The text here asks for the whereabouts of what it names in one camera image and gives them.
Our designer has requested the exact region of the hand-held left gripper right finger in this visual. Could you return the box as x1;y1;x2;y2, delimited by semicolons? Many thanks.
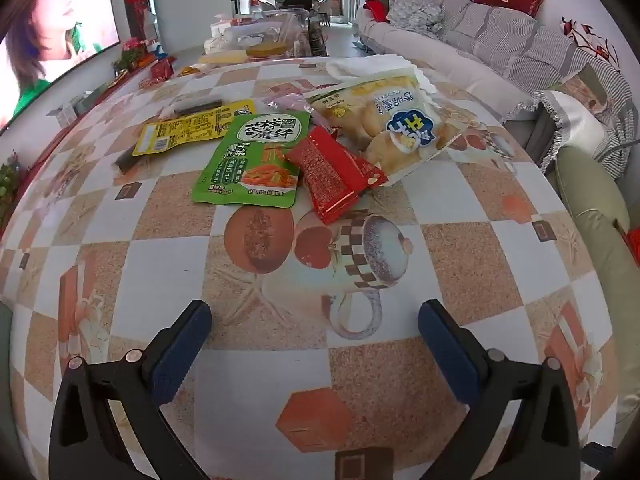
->
419;299;583;480

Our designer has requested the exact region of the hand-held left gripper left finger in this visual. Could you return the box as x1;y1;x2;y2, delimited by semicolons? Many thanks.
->
48;300;213;480

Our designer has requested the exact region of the green snack packet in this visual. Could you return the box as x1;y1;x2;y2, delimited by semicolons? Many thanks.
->
192;109;312;208

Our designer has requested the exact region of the red snack packet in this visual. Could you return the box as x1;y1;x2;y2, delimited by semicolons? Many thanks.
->
285;126;388;226

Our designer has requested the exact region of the yellow snack packet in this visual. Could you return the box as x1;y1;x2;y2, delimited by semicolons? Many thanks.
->
132;101;257;157

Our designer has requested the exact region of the large white yellow snack bag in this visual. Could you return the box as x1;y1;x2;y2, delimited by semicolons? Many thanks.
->
305;74;461;186

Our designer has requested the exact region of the fruit print checkered tablecloth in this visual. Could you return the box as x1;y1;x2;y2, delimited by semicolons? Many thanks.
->
0;55;623;480

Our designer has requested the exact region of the green padded chair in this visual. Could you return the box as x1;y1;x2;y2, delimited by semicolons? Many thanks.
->
554;145;640;411

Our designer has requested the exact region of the green leafy plant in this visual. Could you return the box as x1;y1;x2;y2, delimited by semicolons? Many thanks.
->
0;152;23;221

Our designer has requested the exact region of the white lace cushion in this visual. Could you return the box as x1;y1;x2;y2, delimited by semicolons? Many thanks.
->
534;90;612;162

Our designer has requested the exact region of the pale pink snack packet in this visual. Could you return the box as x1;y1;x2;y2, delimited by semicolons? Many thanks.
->
264;91;312;112

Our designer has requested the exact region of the red gift box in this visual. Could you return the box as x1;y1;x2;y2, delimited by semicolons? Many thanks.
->
150;57;177;81

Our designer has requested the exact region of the grey striped sofa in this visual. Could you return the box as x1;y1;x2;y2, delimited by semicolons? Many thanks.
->
357;0;640;181

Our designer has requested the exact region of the yellow flat box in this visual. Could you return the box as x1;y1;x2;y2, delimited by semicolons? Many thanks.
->
199;50;249;66

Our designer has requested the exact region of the dark tall box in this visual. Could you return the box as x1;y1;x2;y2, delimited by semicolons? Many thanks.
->
305;20;331;58

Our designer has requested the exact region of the patterned crumpled blanket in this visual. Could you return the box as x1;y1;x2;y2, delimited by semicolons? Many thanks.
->
387;0;447;36

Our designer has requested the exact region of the curved television screen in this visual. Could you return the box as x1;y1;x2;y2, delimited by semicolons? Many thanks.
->
0;0;122;133

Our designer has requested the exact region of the white tall refrigerator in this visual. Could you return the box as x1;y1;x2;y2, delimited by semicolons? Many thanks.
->
150;0;237;53

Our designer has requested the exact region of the dining table with chairs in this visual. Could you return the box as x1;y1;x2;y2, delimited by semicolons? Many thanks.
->
260;0;342;27

